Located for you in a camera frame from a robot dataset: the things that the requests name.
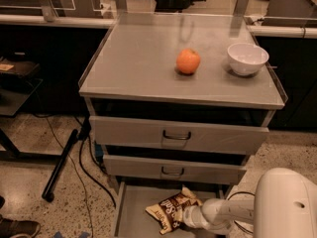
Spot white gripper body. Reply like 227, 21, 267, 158
182, 205, 210, 229

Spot brown chip bag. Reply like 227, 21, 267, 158
146, 186, 202, 235

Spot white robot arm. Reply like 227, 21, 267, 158
182, 168, 317, 238

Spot bottom grey drawer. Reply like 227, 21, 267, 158
111, 178, 227, 238

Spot grey drawer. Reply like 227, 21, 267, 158
89, 116, 268, 155
104, 155, 246, 184
111, 178, 227, 238

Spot middle grey drawer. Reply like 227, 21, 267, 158
104, 155, 246, 184

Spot top grey drawer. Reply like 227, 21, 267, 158
89, 116, 268, 155

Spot grey drawer cabinet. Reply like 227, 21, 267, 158
80, 13, 286, 238

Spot black metal stand leg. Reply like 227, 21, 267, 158
42, 129, 78, 202

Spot orange fruit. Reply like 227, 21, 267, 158
176, 49, 201, 74

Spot white bowl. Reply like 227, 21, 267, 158
227, 43, 269, 76

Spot dark shoe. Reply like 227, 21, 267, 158
0, 214, 41, 238

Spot black side table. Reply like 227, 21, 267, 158
0, 78, 43, 161

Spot black cable loop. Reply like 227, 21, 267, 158
226, 190, 257, 235

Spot black floor cable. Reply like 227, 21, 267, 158
78, 136, 117, 209

